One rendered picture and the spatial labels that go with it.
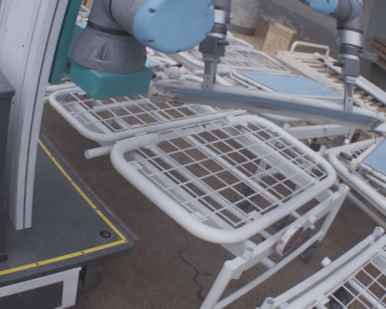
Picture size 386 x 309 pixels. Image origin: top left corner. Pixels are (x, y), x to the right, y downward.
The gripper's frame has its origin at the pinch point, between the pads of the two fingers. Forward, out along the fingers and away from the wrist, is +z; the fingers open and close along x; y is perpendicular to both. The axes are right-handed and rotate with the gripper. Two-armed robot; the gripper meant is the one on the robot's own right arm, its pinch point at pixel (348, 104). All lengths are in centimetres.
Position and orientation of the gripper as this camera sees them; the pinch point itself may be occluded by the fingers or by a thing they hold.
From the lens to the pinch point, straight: 129.1
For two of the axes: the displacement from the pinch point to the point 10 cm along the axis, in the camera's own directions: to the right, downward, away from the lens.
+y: -9.6, -1.3, 2.5
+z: -1.0, 9.9, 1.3
